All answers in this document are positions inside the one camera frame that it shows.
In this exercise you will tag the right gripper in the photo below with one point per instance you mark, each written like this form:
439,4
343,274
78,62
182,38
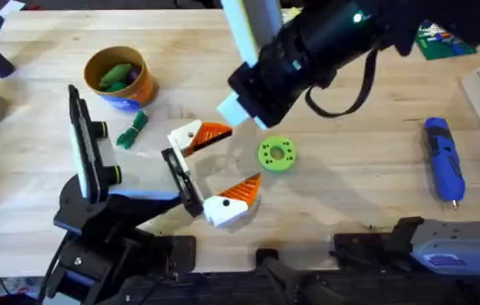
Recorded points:
282,80

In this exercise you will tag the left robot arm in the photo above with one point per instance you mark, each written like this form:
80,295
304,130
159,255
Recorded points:
108,237

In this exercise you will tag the left wrist upright plate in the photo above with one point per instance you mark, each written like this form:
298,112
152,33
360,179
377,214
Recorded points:
85,144

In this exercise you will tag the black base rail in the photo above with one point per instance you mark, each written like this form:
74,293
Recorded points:
231,290

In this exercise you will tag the white paper sheet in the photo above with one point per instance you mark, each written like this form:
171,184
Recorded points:
4,12

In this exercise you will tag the brown tub with toys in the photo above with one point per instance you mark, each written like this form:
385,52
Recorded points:
138,91

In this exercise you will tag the right wrist upright plate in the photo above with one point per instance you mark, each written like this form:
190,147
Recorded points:
250,25

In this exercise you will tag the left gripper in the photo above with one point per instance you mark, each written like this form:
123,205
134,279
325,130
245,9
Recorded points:
142,175

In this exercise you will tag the blue electric screwdriver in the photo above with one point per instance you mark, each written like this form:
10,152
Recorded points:
443,165

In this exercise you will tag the wrist upright plate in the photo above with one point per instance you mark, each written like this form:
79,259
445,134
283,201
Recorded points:
250,25
85,144

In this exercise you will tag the green disc with holes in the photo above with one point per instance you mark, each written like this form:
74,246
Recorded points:
267,153

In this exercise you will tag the green toy vegetable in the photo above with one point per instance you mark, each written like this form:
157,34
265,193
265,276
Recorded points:
131,131

